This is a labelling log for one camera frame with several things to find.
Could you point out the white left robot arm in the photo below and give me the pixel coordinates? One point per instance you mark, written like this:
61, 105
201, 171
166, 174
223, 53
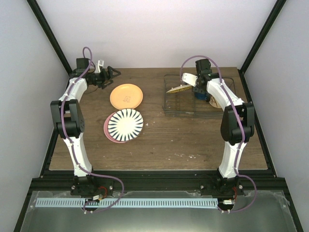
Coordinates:
69, 122

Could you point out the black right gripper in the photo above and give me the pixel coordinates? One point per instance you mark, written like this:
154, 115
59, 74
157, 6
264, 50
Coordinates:
200, 91

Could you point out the blue ceramic mug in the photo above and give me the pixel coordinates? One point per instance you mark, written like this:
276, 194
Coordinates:
202, 96

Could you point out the pink plate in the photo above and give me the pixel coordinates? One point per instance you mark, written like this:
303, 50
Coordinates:
105, 129

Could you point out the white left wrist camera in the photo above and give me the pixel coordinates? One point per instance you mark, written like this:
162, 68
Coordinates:
99, 66

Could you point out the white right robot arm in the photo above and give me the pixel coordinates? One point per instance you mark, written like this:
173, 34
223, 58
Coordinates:
237, 126

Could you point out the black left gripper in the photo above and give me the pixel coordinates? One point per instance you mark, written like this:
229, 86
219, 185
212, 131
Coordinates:
103, 77

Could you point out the black frame post left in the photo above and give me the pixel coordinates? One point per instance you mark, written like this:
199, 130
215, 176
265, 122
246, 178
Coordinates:
33, 4

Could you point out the grey wire dish rack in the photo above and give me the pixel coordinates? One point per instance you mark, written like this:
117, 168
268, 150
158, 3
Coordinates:
186, 104

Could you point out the cream ceramic bowl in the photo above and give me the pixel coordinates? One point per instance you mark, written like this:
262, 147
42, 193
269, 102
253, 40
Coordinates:
214, 103

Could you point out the white blue-striped plate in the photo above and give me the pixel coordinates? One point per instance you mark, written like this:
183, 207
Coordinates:
125, 125

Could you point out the orange plate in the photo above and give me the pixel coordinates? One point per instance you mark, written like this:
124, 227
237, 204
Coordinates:
126, 96

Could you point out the yellow bamboo-pattern plate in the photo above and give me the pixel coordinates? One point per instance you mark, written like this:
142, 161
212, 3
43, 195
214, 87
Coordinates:
179, 89

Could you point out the black frame post right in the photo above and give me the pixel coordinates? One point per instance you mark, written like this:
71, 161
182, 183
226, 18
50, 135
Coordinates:
274, 13

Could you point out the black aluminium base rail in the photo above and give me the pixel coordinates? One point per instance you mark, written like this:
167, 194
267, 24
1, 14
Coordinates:
204, 182

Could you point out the light blue slotted cable duct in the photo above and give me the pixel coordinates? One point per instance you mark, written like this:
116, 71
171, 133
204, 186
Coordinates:
130, 203

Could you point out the black frame post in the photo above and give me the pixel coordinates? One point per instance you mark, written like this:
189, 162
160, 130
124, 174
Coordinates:
33, 4
274, 13

